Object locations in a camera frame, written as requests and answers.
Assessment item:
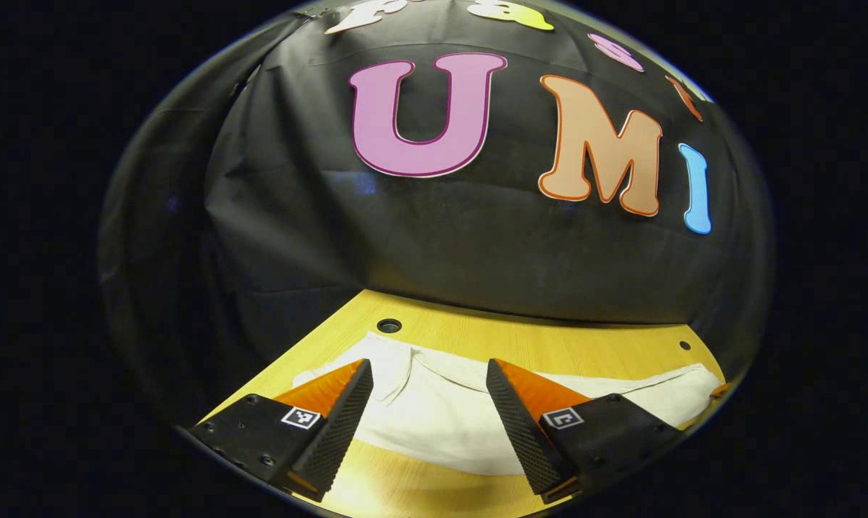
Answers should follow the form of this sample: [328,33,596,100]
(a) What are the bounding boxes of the black backdrop cloth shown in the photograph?
[99,0,777,425]

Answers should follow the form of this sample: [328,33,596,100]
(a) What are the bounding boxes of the white jeans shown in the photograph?
[292,331,723,477]

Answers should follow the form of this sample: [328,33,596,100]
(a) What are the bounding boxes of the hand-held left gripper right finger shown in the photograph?
[485,358,688,505]

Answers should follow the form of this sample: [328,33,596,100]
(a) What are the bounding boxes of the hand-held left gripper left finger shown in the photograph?
[182,358,376,503]

